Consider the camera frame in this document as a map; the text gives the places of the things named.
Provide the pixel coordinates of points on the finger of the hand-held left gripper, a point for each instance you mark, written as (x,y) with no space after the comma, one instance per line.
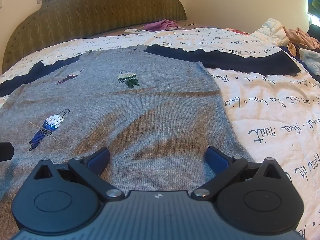
(6,151)

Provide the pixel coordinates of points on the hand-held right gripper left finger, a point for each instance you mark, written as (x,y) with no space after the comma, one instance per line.
(99,158)

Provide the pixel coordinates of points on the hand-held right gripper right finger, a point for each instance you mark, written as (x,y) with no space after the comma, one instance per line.
(215,159)

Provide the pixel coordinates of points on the grey sweater with navy sleeves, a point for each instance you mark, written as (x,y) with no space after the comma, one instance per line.
(150,120)

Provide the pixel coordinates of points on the white printed script blanket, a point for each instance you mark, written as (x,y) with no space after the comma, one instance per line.
(270,110)

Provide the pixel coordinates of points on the white power strip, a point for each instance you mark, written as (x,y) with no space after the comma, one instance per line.
(135,31)

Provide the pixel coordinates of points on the pale blue ribbed cloth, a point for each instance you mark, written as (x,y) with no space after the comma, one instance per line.
(311,60)

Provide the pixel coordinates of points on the purple cloth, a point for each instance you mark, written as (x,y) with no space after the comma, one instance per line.
(161,25)

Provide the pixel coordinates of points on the olive upholstered headboard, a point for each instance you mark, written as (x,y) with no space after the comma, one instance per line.
(95,12)

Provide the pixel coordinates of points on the bright wall screen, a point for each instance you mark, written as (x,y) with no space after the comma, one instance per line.
(314,0)

